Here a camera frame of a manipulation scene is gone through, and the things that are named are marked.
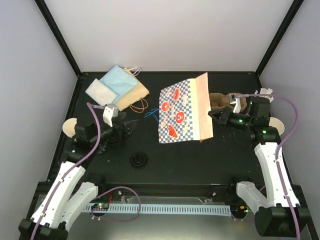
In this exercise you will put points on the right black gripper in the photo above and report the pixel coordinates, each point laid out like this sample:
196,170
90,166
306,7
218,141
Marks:
225,117

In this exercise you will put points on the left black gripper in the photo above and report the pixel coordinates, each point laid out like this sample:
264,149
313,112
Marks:
125,133

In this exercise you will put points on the checkered pastry paper bag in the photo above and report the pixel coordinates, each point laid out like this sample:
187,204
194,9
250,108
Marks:
183,111

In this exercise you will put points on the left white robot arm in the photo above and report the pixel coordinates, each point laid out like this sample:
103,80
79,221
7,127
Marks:
71,190

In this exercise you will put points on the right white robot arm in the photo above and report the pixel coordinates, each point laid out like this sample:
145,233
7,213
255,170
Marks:
278,213

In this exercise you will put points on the white napkin pack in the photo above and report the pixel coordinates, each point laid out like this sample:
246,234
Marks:
100,93

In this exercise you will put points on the brown pulp cup carrier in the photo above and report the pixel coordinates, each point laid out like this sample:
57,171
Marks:
218,101

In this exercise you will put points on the brown kraft paper bag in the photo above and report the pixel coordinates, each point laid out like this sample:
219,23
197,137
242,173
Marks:
134,98

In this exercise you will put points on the black cup lid front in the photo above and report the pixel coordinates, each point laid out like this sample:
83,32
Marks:
138,160

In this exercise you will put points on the light blue paper bag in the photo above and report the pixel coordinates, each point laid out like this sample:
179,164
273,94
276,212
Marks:
119,81

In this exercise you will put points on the glass of wrapped straws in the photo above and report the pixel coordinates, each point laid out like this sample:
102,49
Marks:
265,92

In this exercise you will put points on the right paper cup stack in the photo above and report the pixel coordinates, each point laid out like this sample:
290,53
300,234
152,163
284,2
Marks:
278,124

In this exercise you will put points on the paper cup stack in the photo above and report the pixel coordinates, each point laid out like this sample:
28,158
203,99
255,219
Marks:
278,124
68,127

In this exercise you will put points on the left paper cup stack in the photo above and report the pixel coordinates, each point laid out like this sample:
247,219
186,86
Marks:
68,127

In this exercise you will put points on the left circuit board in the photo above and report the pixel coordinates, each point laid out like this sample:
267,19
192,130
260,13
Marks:
100,206

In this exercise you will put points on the circuit board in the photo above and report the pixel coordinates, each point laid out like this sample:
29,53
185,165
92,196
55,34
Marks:
100,206
239,209

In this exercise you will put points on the right circuit board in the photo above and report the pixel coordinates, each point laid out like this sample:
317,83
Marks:
239,209

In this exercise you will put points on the blue slotted cable duct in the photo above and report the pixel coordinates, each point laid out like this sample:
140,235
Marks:
164,209

